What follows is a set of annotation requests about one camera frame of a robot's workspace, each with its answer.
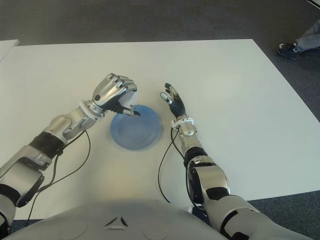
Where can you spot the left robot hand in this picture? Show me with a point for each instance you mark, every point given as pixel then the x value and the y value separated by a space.
pixel 110 90

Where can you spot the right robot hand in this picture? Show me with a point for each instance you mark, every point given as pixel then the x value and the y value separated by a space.
pixel 178 106

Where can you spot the white square charger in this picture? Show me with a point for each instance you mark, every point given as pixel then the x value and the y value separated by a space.
pixel 128 100

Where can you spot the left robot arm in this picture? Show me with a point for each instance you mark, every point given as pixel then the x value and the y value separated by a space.
pixel 22 172

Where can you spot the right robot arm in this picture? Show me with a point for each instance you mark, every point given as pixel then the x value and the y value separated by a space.
pixel 212 180

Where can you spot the blue plastic plate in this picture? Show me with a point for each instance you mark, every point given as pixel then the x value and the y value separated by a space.
pixel 140 135

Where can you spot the white side table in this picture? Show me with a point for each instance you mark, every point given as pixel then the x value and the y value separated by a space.
pixel 7 48

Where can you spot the black sneaker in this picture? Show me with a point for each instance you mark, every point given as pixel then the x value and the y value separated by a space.
pixel 287 50

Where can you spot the grey robot torso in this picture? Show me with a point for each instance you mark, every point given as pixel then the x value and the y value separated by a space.
pixel 125 220

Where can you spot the person's leg in jeans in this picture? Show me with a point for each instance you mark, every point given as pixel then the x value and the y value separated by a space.
pixel 308 37

